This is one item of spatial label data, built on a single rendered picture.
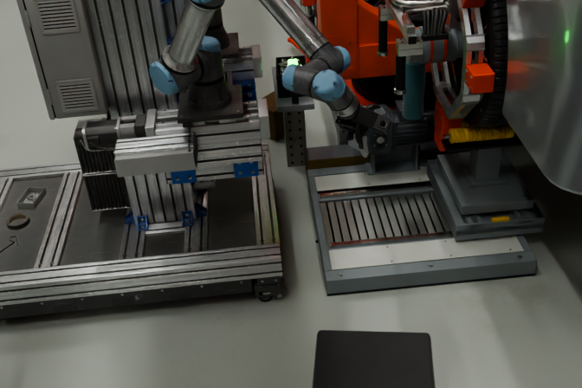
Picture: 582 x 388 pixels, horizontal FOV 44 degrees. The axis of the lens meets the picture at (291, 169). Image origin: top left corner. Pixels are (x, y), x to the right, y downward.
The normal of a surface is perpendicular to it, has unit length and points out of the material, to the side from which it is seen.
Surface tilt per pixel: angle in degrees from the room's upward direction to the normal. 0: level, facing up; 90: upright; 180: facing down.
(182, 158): 90
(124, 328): 0
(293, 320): 0
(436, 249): 0
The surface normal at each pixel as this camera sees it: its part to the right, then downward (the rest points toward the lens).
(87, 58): 0.09, 0.54
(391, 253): -0.06, -0.84
